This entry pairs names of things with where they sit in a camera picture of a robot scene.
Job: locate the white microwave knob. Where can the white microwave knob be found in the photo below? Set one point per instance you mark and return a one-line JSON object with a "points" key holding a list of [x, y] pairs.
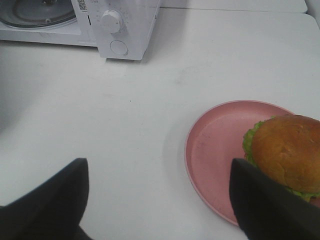
{"points": [[111, 21]]}

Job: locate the white microwave oven body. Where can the white microwave oven body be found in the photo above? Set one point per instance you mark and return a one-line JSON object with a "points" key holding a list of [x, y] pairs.
{"points": [[139, 17]]}

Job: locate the round white door release button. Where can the round white door release button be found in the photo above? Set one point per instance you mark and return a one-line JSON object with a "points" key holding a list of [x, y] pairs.
{"points": [[119, 47]]}

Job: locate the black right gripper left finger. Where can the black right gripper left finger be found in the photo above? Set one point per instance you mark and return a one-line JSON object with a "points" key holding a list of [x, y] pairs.
{"points": [[53, 210]]}

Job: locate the white warning label sticker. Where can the white warning label sticker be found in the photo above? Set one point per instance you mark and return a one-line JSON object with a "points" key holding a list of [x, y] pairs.
{"points": [[82, 5]]}

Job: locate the pink round plate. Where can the pink round plate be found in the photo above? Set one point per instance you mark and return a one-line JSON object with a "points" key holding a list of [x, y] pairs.
{"points": [[214, 141]]}

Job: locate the glass microwave turntable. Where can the glass microwave turntable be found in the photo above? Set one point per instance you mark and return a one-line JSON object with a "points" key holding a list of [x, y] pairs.
{"points": [[35, 13]]}

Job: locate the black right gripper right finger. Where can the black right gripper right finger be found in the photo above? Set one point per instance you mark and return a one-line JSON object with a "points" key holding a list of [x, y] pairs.
{"points": [[265, 210]]}

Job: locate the burger with lettuce and cheese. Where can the burger with lettuce and cheese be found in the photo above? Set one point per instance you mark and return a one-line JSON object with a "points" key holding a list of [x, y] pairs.
{"points": [[286, 148]]}

